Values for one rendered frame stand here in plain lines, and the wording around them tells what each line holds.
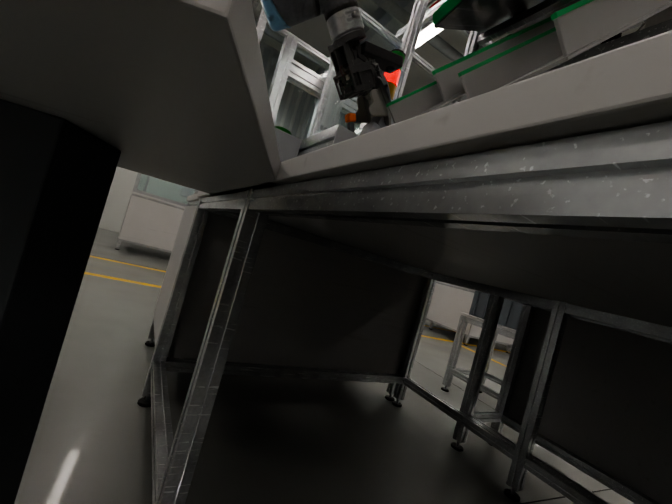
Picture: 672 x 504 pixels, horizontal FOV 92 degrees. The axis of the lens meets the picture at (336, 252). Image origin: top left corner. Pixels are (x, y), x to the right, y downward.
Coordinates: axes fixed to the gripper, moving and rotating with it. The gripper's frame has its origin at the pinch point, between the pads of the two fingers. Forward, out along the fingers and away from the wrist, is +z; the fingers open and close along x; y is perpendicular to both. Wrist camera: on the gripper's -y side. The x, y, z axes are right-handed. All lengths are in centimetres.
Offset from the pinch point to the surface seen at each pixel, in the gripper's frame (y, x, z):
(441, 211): 39, 50, 5
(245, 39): 46, 47, -8
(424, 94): 6.7, 21.1, -2.9
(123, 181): 72, -813, -71
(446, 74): 14.3, 32.7, -4.1
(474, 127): 37, 52, 0
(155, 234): 65, -504, 40
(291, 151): 26.3, 1.9, -2.0
